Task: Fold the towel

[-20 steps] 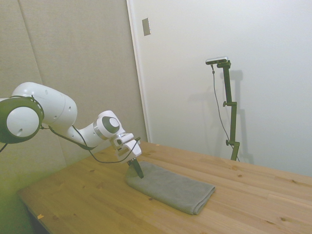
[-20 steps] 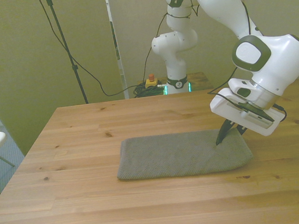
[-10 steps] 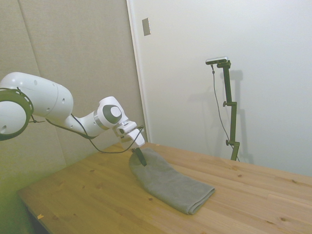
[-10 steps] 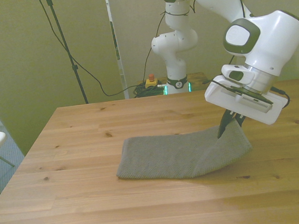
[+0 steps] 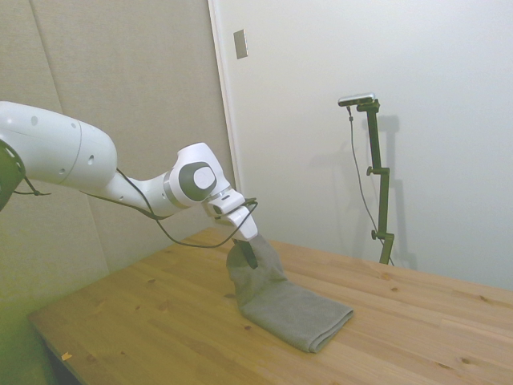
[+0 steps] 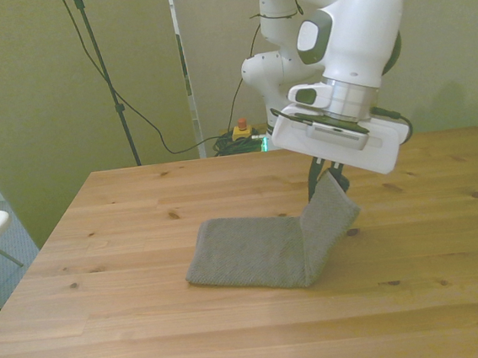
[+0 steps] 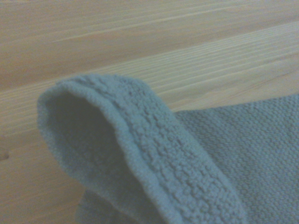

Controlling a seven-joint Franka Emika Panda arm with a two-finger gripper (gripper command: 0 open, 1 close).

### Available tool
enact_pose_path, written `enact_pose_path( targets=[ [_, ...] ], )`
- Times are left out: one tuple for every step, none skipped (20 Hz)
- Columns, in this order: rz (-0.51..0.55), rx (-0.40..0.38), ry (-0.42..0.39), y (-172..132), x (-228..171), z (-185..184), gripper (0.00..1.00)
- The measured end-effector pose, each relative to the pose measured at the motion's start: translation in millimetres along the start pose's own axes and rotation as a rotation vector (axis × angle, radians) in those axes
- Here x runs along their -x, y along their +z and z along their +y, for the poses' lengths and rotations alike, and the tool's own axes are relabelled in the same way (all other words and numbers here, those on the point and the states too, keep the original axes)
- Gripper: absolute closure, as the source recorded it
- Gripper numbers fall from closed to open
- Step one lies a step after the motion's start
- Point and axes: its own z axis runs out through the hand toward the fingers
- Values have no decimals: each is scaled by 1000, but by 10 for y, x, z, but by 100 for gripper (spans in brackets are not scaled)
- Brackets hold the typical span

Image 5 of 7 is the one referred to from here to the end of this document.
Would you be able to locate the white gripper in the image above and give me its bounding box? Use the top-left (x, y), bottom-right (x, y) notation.
top-left (218, 205), bottom-right (261, 270)

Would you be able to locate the white door frame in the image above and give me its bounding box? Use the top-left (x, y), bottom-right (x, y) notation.
top-left (207, 0), bottom-right (242, 194)

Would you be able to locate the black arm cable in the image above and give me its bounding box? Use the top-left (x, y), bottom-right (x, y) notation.
top-left (15, 167), bottom-right (260, 249)

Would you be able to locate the grey stereo camera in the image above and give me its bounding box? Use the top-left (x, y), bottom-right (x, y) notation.
top-left (337, 91), bottom-right (378, 108)

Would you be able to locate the grey wall switch plate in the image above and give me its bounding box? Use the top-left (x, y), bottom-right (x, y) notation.
top-left (232, 28), bottom-right (249, 61)

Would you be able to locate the grey towel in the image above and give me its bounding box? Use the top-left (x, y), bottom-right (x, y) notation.
top-left (224, 234), bottom-right (355, 355)

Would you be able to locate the black jointed camera stand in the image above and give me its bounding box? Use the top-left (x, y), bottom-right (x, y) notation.
top-left (357, 99), bottom-right (396, 266)

